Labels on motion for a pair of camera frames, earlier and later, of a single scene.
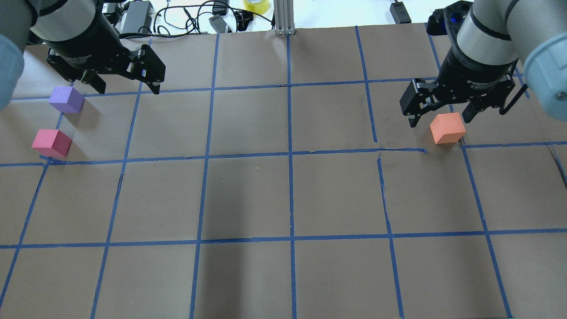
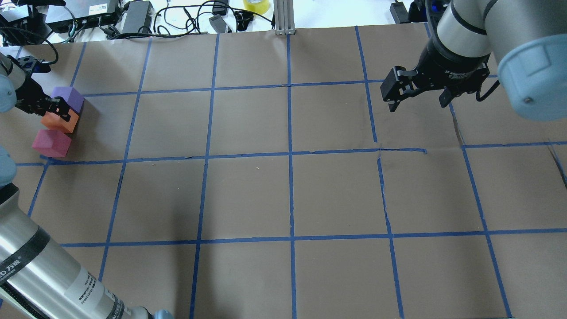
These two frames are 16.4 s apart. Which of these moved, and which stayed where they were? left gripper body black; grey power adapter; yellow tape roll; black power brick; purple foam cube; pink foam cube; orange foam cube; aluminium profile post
Moved: orange foam cube; left gripper body black
Stayed: aluminium profile post; grey power adapter; pink foam cube; black power brick; purple foam cube; yellow tape roll
